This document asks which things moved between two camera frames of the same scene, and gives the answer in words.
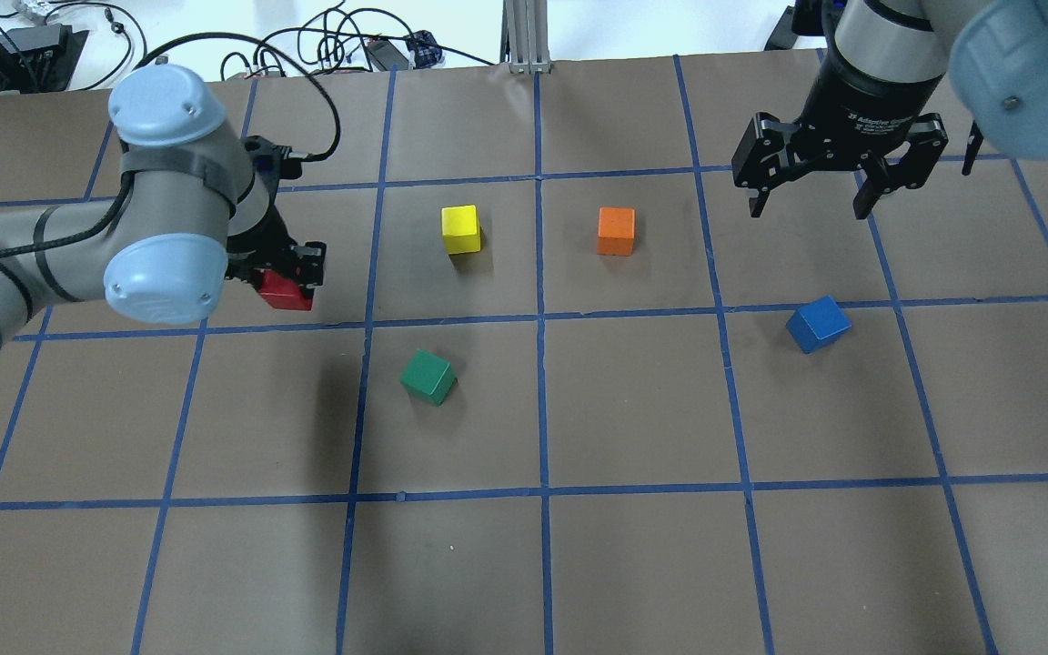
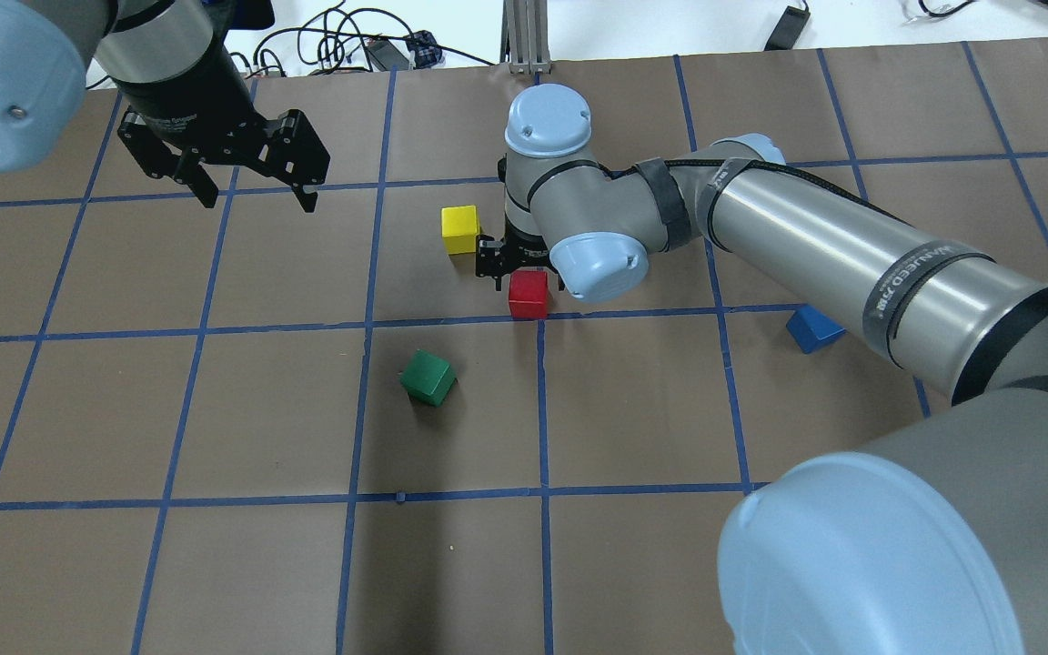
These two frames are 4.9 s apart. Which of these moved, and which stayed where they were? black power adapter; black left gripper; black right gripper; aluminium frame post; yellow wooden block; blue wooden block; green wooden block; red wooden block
Moved: red wooden block; black left gripper; black right gripper
Stayed: green wooden block; blue wooden block; yellow wooden block; black power adapter; aluminium frame post
